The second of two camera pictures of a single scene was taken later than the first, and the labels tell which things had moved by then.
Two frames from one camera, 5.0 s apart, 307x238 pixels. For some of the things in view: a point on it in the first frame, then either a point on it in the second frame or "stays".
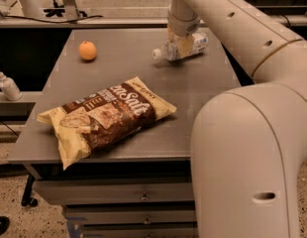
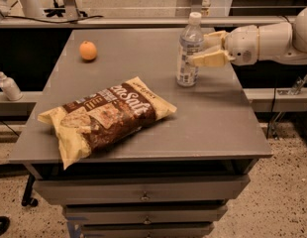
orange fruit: (87, 50) stays
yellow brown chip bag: (102, 117) stays
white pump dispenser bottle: (8, 86) stays
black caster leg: (27, 198) stays
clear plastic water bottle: (170, 52) → (190, 43)
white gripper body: (183, 25) → (242, 45)
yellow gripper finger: (171, 38) → (214, 41)
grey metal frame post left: (68, 0) stays
